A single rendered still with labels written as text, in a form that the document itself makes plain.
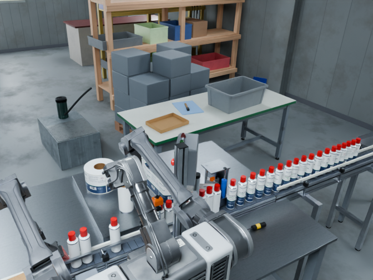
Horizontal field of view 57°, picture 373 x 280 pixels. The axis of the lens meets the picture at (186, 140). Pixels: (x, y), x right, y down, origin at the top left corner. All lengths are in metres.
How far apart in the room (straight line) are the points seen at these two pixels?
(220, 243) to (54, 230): 1.32
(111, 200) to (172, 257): 1.34
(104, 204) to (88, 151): 2.08
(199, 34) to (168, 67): 2.15
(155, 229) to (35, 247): 0.38
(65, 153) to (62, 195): 1.76
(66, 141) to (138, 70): 1.27
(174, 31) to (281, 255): 4.61
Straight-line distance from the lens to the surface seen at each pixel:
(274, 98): 4.18
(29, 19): 9.57
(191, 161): 1.55
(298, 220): 2.27
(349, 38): 5.87
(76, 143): 4.12
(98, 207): 2.17
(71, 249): 1.77
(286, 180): 2.38
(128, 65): 4.39
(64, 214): 2.25
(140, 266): 0.95
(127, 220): 2.06
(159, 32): 5.80
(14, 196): 1.22
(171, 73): 4.35
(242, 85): 4.12
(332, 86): 6.08
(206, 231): 1.04
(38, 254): 1.11
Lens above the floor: 2.24
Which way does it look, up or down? 28 degrees down
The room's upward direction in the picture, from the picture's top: 2 degrees clockwise
